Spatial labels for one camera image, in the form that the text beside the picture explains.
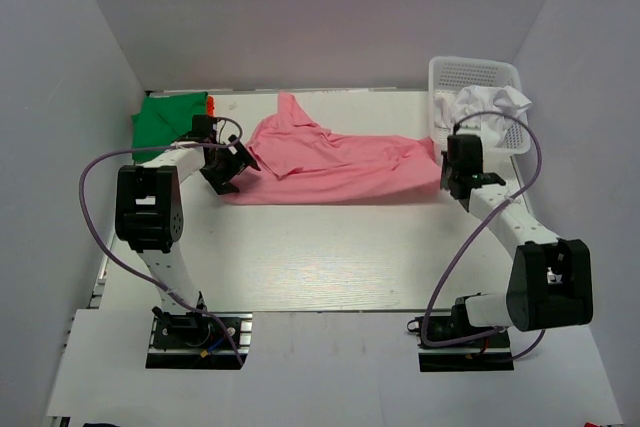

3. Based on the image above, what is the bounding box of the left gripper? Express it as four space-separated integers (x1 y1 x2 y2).
199 137 257 197

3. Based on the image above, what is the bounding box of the pink t shirt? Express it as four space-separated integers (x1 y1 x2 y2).
224 92 441 205

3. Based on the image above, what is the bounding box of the white t shirt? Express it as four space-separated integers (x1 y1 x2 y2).
434 85 532 147

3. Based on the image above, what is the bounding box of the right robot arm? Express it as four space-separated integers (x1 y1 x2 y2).
428 134 594 346

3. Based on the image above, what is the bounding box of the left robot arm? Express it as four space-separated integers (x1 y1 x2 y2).
115 114 260 346

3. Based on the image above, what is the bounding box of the orange folded t shirt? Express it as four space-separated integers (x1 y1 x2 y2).
206 96 215 117

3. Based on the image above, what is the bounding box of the green folded t shirt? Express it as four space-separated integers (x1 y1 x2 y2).
132 92 208 149

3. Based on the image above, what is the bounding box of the white plastic basket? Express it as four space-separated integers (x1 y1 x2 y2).
428 56 532 156

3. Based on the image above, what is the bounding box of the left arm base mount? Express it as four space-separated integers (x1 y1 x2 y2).
145 307 253 371

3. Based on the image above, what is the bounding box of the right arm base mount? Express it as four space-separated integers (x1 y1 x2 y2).
406 316 514 373

